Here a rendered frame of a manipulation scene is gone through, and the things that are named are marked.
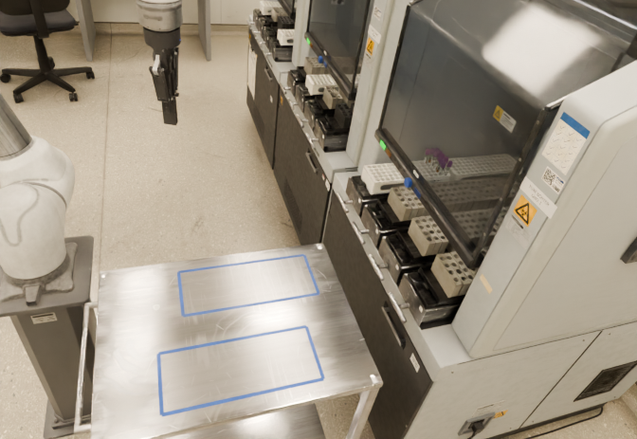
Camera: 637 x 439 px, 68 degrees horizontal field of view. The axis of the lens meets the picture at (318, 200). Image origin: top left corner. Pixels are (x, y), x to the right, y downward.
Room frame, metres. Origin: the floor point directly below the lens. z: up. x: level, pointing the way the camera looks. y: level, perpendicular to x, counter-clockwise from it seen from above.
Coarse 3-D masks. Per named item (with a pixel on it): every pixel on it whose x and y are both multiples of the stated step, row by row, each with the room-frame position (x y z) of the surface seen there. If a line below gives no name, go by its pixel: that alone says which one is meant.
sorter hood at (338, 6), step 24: (312, 0) 2.15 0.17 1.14; (336, 0) 1.89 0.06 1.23; (360, 0) 1.68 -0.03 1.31; (312, 24) 2.12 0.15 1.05; (336, 24) 1.86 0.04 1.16; (360, 24) 1.65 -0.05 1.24; (312, 48) 2.05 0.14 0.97; (336, 48) 1.82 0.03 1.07; (360, 48) 1.62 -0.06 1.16; (336, 72) 1.77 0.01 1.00
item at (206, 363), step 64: (256, 256) 0.89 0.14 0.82; (320, 256) 0.93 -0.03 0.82; (128, 320) 0.63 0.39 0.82; (192, 320) 0.65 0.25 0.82; (256, 320) 0.68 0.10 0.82; (320, 320) 0.71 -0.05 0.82; (128, 384) 0.48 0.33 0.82; (192, 384) 0.50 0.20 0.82; (256, 384) 0.52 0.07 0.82; (320, 384) 0.55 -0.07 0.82
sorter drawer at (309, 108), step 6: (306, 102) 1.84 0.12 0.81; (312, 102) 1.83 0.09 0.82; (306, 108) 1.83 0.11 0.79; (312, 108) 1.78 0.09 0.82; (318, 108) 1.82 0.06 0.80; (306, 114) 1.82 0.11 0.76; (312, 114) 1.76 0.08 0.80; (318, 114) 1.75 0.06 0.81; (324, 114) 1.77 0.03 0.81; (300, 120) 1.78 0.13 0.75; (306, 120) 1.79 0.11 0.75; (312, 120) 1.75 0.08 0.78; (300, 126) 1.74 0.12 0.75; (312, 126) 1.74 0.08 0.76
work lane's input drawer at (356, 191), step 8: (352, 176) 1.34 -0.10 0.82; (360, 176) 1.35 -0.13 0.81; (352, 184) 1.31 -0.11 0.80; (360, 184) 1.30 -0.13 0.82; (352, 192) 1.30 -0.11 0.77; (360, 192) 1.26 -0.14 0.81; (368, 192) 1.26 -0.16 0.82; (352, 200) 1.29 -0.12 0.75; (360, 200) 1.24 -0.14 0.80; (368, 200) 1.24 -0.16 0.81; (376, 200) 1.25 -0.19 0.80; (344, 208) 1.24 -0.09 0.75; (360, 208) 1.23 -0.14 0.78
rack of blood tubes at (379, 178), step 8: (368, 168) 1.34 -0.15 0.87; (376, 168) 1.34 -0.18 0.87; (384, 168) 1.36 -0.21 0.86; (392, 168) 1.36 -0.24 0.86; (368, 176) 1.30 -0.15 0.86; (376, 176) 1.30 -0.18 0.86; (384, 176) 1.30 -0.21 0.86; (392, 176) 1.31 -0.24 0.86; (400, 176) 1.32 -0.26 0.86; (368, 184) 1.29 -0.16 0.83; (376, 184) 1.26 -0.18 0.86; (384, 184) 1.27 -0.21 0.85; (392, 184) 1.35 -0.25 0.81; (400, 184) 1.35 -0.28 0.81; (376, 192) 1.27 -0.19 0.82
